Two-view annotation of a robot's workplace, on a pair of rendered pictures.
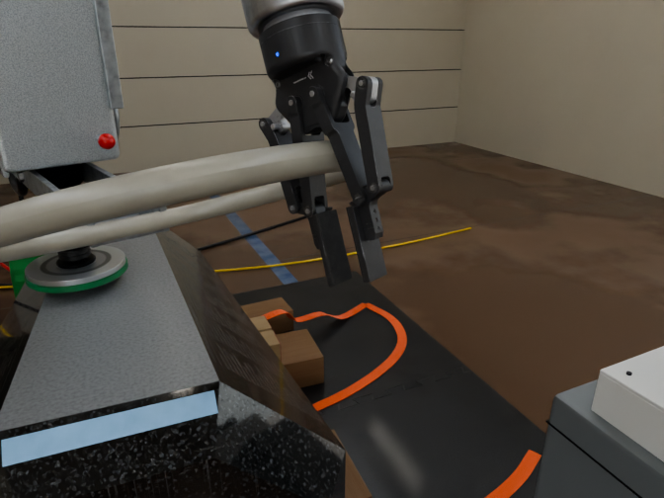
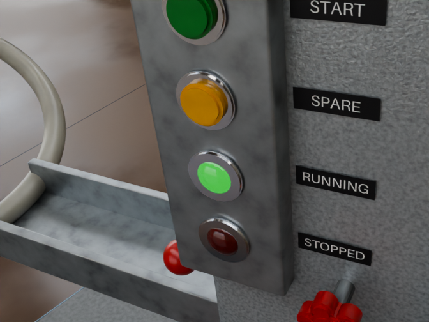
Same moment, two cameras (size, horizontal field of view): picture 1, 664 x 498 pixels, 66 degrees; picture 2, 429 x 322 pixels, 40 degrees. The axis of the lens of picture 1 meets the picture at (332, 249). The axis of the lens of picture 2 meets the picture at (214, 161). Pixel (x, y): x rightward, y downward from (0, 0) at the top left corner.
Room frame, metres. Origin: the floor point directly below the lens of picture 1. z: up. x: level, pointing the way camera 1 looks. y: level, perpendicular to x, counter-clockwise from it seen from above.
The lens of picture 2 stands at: (1.39, 0.36, 1.53)
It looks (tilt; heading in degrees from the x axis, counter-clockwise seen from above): 35 degrees down; 161
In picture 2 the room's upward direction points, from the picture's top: 7 degrees counter-clockwise
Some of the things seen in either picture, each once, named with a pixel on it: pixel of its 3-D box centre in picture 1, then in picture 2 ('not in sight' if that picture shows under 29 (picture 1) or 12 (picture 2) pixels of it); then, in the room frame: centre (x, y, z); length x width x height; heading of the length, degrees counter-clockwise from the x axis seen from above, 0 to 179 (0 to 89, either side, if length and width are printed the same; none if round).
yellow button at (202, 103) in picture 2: not in sight; (203, 102); (1.13, 0.45, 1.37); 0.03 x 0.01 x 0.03; 39
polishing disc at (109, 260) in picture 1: (76, 264); not in sight; (1.10, 0.60, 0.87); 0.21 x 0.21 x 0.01
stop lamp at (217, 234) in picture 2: not in sight; (224, 239); (1.12, 0.46, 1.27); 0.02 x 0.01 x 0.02; 39
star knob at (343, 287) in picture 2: not in sight; (336, 304); (1.18, 0.50, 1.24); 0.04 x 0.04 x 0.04; 39
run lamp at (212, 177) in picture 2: not in sight; (216, 175); (1.12, 0.46, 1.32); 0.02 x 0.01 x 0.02; 39
